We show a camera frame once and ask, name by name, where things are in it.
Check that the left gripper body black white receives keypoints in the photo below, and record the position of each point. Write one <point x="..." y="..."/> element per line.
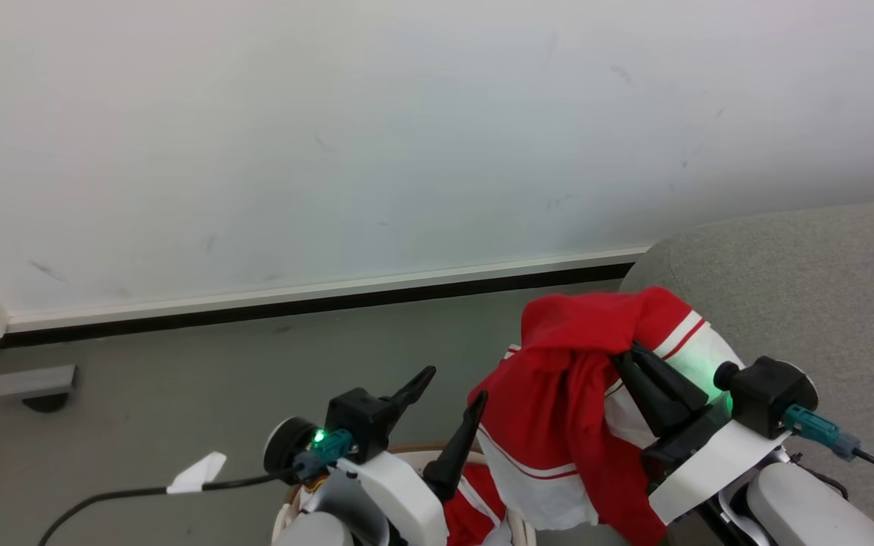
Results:
<point x="365" y="417"/>

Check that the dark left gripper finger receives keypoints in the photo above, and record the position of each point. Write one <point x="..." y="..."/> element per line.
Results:
<point x="410" y="393"/>
<point x="460" y="451"/>

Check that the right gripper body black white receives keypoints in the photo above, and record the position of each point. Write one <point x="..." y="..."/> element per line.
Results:
<point x="710" y="462"/>

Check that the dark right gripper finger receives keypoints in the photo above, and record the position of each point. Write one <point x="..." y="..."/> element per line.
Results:
<point x="676" y="379"/>
<point x="653" y="398"/>

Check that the red white striped garment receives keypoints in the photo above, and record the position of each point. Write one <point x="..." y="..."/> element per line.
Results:
<point x="551" y="379"/>

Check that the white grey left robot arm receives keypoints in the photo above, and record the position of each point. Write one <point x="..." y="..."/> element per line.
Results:
<point x="323" y="527"/>

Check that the white laundry basket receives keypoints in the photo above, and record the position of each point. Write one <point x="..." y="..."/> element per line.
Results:
<point x="414" y="453"/>

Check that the red white clothing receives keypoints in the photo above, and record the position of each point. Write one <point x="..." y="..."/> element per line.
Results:
<point x="471" y="512"/>

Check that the white skirting board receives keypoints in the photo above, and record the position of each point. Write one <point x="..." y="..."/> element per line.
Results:
<point x="331" y="292"/>

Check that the grey fabric sofa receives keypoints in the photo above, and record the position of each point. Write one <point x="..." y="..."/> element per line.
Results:
<point x="809" y="296"/>

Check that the grey furniture base with wheel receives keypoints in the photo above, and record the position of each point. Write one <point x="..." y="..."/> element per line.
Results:
<point x="20" y="383"/>

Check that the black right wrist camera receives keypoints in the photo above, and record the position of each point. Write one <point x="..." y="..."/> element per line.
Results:
<point x="767" y="394"/>

